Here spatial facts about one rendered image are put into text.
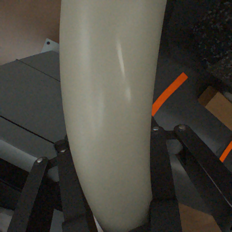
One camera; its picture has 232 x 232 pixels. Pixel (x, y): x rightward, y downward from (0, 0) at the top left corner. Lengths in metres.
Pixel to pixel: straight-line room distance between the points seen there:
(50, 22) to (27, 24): 0.14
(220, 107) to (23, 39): 1.20
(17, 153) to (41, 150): 0.04
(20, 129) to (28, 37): 0.83
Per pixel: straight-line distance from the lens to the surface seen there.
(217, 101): 1.12
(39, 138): 0.39
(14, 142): 0.36
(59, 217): 0.36
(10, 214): 0.39
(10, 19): 1.23
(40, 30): 1.14
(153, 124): 0.16
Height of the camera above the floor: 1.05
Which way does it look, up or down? 65 degrees down
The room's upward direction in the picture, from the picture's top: 178 degrees counter-clockwise
